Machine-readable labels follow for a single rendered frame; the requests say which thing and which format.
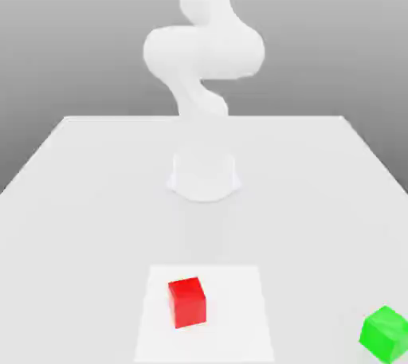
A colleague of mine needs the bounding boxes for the small red cube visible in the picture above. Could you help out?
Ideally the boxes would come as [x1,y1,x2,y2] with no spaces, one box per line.
[167,276,207,330]

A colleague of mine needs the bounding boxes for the small green cube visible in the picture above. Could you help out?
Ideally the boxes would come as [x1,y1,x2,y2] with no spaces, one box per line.
[358,304,408,364]

